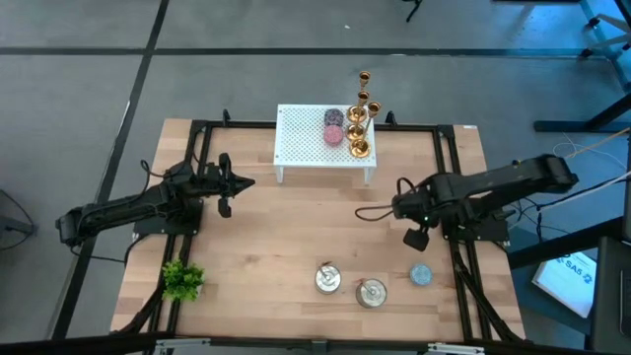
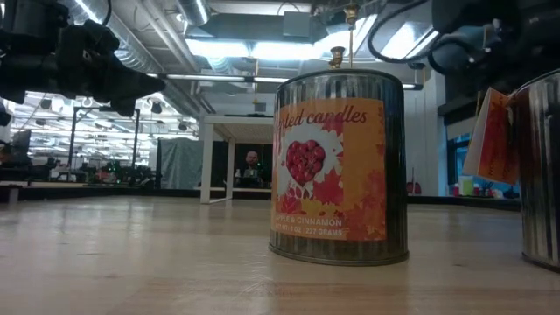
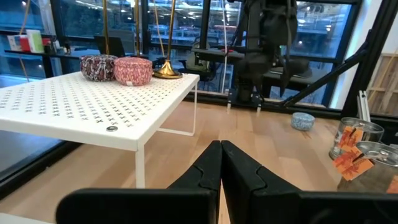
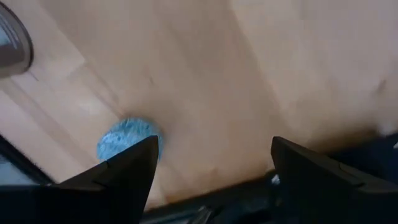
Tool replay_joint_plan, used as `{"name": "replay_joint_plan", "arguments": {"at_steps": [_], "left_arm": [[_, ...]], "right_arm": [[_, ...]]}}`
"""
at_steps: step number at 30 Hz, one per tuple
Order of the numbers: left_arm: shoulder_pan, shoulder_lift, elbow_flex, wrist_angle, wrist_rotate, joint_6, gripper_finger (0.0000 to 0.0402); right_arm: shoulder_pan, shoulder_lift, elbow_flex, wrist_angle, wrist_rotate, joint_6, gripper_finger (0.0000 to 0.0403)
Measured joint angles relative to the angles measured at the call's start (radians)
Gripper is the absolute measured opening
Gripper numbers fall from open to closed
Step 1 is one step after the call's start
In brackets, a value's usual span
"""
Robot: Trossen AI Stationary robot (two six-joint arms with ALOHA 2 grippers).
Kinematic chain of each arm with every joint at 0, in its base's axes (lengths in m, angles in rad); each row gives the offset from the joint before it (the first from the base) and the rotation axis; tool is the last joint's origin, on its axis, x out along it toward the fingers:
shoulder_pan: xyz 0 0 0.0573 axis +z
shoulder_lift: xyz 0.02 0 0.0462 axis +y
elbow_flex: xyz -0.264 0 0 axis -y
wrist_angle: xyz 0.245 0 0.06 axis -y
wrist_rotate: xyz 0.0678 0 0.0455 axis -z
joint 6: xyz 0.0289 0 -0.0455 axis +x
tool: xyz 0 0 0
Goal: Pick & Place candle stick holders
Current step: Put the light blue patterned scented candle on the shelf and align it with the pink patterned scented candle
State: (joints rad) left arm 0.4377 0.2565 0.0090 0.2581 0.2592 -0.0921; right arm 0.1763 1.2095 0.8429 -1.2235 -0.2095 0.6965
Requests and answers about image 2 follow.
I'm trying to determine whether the orange white paper tag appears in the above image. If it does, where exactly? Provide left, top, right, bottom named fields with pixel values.
left=462, top=87, right=521, bottom=186

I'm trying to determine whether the dark computer monitor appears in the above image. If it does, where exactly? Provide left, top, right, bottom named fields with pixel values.
left=11, top=129, right=32, bottom=165

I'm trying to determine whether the red object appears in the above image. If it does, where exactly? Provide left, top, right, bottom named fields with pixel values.
left=405, top=168, right=424, bottom=196

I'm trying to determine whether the long ceiling light tube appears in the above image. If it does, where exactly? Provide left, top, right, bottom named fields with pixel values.
left=146, top=72, right=424, bottom=91

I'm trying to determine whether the tall brass candlestick holder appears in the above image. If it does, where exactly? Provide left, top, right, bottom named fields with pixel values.
left=343, top=3, right=361, bottom=70

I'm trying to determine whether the round silver air duct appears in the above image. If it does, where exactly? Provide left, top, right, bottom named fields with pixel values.
left=177, top=0, right=211, bottom=26

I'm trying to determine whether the grey cloth cover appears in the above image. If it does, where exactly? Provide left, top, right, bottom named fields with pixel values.
left=156, top=137, right=205, bottom=191

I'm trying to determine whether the short brass candlestick holder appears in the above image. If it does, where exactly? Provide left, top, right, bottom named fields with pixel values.
left=328, top=45, right=347, bottom=70

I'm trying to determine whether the black metal frame rig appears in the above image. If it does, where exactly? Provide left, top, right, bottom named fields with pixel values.
left=67, top=105, right=141, bottom=183

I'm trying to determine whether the candle tin with orange label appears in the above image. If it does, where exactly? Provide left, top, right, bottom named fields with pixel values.
left=268, top=68, right=410, bottom=267

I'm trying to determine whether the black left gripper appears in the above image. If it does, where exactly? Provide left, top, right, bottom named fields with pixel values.
left=56, top=19, right=167, bottom=118

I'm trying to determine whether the seated person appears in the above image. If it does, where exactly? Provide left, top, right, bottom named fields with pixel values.
left=239, top=150, right=263, bottom=189

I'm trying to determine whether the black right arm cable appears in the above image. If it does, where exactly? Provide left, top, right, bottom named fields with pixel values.
left=366, top=0, right=438, bottom=66

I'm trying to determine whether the silver ribbed candle tin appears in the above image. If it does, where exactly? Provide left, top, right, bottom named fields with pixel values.
left=507, top=67, right=560, bottom=275

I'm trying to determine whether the green cup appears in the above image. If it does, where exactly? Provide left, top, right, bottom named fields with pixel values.
left=458, top=175, right=475, bottom=197

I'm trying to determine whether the small white shelf table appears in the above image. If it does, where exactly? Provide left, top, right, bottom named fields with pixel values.
left=199, top=115, right=275, bottom=206

